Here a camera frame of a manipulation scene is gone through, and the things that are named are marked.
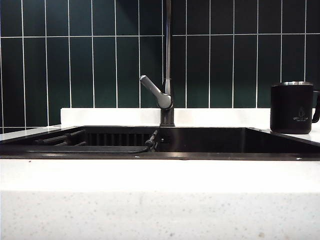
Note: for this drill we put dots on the dark metal kitchen faucet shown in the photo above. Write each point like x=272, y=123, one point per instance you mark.
x=168, y=50

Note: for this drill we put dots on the black slotted sink caddy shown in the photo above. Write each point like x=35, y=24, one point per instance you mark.
x=117, y=139

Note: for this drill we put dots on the black mug with steel rim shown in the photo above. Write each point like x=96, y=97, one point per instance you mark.
x=290, y=107

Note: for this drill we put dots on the black kitchen sink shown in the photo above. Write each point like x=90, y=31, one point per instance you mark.
x=225, y=142

